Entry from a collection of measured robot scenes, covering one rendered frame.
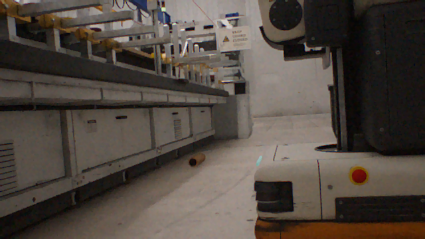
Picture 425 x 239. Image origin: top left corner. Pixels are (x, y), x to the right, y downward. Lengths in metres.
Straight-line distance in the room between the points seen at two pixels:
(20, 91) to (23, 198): 0.50
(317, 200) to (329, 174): 0.08
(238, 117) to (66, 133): 3.93
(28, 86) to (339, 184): 1.05
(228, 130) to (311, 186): 4.78
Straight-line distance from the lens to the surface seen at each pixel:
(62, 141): 2.03
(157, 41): 1.99
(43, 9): 1.38
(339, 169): 1.09
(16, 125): 1.76
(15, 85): 1.41
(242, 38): 5.72
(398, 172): 1.12
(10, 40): 1.35
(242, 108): 5.67
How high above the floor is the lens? 0.44
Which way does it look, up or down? 3 degrees down
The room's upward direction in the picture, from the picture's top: 4 degrees counter-clockwise
